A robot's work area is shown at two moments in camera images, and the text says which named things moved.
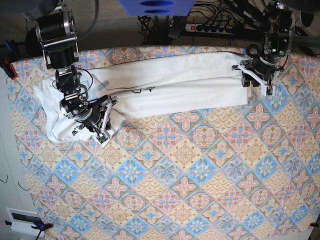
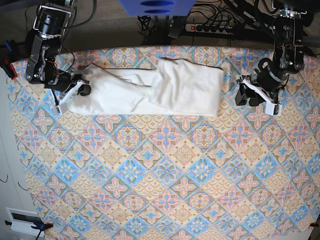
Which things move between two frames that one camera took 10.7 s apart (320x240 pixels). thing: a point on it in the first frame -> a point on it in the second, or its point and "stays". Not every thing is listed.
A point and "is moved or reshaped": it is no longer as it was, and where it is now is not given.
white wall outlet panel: [22, 220] stays
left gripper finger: [265, 89] -> [271, 108]
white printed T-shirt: [165, 85] is moved or reshaped
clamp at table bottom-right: [313, 224] stays
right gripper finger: [109, 104] -> [84, 90]
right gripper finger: [104, 137] -> [61, 106]
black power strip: [208, 29] stays
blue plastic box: [159, 8] stays
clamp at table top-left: [8, 52] stays
